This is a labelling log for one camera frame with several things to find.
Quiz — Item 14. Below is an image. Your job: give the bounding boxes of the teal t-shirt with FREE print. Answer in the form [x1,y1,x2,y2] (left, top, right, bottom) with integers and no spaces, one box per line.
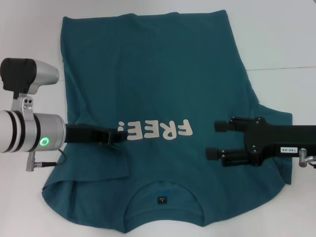
[41,9,293,234]

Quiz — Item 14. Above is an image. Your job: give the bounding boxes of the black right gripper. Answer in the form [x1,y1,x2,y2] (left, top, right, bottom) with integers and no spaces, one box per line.
[205,116,316,168]

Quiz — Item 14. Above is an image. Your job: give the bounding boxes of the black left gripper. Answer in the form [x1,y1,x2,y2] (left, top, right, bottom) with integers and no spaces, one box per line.
[64,122,128,146]

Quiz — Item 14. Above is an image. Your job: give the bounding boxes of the silver left camera bracket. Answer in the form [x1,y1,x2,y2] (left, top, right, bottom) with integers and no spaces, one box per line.
[12,92,34,117]

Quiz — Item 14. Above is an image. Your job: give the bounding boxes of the silver cable plug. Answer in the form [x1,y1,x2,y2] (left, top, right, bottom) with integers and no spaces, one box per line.
[298,148,312,168]
[26,151,38,171]

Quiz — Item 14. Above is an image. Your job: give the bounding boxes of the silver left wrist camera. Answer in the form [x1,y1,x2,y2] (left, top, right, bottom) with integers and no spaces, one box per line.
[0,58,60,96]

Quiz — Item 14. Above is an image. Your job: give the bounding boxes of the silver right cable plug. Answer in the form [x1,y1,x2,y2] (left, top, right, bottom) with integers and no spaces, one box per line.
[298,148,312,168]

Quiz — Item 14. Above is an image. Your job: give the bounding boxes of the dark left gripper cable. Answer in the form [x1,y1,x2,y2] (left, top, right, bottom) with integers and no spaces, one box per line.
[36,149,66,167]

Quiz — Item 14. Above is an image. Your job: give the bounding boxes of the silver left cable plug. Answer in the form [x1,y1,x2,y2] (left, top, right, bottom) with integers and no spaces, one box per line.
[26,151,38,171]

